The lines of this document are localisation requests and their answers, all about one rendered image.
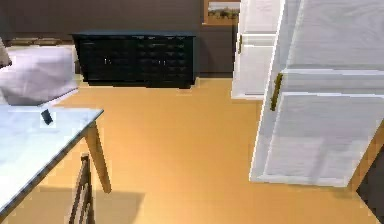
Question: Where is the white top wooden table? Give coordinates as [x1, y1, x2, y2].
[0, 103, 113, 220]

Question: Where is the framed landscape picture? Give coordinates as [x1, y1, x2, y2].
[202, 0, 242, 27]

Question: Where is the pale lilac bed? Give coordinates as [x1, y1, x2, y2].
[0, 37, 80, 107]

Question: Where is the small black remote control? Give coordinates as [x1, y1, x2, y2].
[40, 108, 55, 126]

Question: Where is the white panelled room door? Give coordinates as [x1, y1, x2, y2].
[231, 0, 286, 101]
[249, 0, 384, 188]

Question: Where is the brown wooden chair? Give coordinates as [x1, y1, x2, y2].
[68, 152, 97, 224]

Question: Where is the black sideboard cabinet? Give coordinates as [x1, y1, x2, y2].
[70, 30, 197, 90]

